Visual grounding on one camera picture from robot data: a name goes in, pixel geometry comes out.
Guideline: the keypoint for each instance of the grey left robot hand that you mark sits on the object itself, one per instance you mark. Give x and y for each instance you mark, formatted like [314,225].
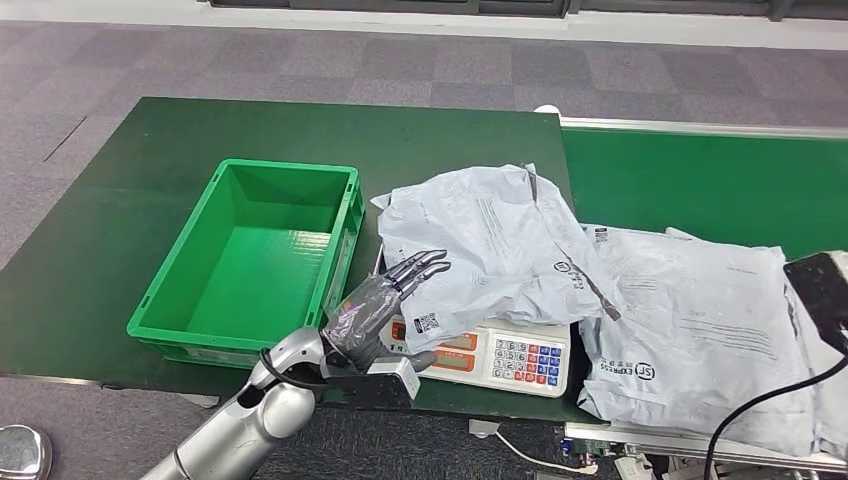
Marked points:
[368,311]

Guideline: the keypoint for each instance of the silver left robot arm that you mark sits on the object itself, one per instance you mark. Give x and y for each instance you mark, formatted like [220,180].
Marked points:
[265,417]

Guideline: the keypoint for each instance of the white conveyor roller cap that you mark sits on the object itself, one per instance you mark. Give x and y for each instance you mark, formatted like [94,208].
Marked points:
[546,110]

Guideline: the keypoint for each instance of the grey SF Express parcel bag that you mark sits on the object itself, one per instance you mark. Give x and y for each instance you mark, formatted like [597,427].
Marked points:
[696,331]

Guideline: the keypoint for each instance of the green conveyor belt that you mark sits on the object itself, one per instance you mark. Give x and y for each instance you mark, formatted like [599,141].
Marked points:
[696,185]

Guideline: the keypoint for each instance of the plain grey parcel bag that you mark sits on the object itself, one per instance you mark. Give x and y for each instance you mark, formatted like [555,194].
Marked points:
[831,397]

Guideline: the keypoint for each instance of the green plastic crate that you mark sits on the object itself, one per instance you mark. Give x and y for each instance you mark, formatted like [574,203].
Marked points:
[258,265]

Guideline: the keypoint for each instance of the white electronic weighing scale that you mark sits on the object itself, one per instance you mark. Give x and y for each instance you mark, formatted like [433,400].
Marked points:
[517,361]

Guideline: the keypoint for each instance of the white plug adapter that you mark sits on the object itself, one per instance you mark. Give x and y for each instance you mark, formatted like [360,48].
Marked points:
[482,428]

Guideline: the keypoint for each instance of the dark green table mat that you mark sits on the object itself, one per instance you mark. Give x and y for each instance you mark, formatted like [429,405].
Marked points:
[132,199]

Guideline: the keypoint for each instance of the shiny chrome round object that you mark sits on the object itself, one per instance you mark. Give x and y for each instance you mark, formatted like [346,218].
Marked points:
[23,454]

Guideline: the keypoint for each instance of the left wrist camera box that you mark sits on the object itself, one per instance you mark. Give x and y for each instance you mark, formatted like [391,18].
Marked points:
[378,387]

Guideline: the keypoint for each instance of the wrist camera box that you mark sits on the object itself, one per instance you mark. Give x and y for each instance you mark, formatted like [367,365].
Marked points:
[378,387]
[818,298]

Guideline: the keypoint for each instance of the dark window frame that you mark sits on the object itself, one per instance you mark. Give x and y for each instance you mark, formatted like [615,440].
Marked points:
[397,6]

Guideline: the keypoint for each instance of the aluminium conveyor side rail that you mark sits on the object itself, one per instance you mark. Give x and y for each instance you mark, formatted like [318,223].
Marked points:
[696,128]
[662,445]

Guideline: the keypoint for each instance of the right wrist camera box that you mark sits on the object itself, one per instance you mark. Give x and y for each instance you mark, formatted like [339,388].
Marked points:
[818,298]

